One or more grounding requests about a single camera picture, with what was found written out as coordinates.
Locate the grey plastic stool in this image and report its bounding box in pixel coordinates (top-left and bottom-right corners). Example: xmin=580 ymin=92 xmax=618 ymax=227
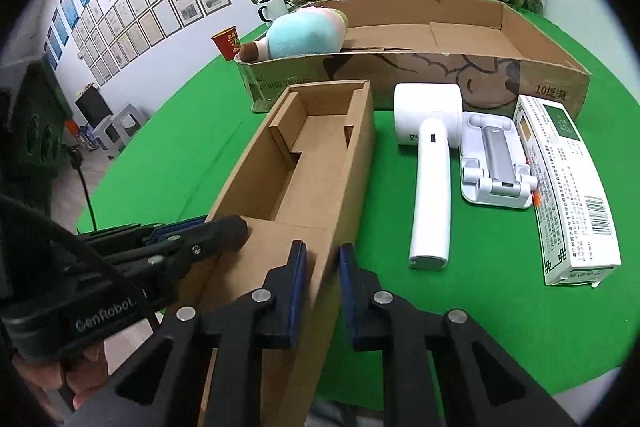
xmin=117 ymin=104 xmax=149 ymax=138
xmin=95 ymin=116 xmax=127 ymax=158

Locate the black cable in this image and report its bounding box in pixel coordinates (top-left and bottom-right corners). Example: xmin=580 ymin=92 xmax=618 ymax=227
xmin=45 ymin=217 xmax=161 ymax=333

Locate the wall of framed certificates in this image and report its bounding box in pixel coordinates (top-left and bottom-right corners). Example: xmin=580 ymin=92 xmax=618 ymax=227
xmin=70 ymin=0 xmax=232 ymax=88

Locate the green table cloth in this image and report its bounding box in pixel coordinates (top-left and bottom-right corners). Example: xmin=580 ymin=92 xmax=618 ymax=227
xmin=75 ymin=0 xmax=640 ymax=408

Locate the black monitor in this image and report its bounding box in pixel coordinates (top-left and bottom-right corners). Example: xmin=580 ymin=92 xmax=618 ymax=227
xmin=75 ymin=84 xmax=113 ymax=130

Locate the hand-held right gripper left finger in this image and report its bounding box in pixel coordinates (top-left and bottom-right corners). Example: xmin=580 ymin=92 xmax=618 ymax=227
xmin=62 ymin=241 xmax=307 ymax=427

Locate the white green medicine box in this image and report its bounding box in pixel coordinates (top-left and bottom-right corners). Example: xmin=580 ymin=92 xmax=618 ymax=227
xmin=513 ymin=94 xmax=622 ymax=288

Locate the person's left hand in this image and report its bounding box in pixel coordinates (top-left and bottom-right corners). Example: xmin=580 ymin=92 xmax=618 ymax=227
xmin=10 ymin=341 xmax=110 ymax=410

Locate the dark green cabinet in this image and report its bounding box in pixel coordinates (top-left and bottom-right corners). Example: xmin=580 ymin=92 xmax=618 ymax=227
xmin=0 ymin=59 xmax=71 ymax=214

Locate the large cardboard box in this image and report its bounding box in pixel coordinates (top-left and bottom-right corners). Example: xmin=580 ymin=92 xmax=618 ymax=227
xmin=236 ymin=0 xmax=592 ymax=122

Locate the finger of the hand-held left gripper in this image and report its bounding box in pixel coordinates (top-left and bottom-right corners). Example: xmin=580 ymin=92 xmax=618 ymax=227
xmin=77 ymin=217 xmax=211 ymax=253
xmin=106 ymin=215 xmax=249 ymax=281

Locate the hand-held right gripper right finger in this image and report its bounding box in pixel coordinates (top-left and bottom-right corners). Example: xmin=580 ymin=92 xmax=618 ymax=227
xmin=338 ymin=243 xmax=581 ymax=427

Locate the white handheld fan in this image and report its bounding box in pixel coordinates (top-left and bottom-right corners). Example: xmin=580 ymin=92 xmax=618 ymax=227
xmin=393 ymin=83 xmax=464 ymax=270

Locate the red paper cup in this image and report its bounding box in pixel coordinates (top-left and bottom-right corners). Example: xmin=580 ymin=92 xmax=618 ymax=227
xmin=211 ymin=26 xmax=242 ymax=62

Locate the white folding phone stand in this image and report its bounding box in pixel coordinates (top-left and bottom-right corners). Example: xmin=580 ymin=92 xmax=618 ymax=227
xmin=459 ymin=112 xmax=537 ymax=209

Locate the pastel plush toy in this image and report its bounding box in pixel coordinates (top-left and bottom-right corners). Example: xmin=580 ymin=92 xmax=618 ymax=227
xmin=239 ymin=6 xmax=348 ymax=62

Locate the narrow cardboard box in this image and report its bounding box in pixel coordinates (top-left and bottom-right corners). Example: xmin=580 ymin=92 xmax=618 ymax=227
xmin=177 ymin=79 xmax=376 ymax=427

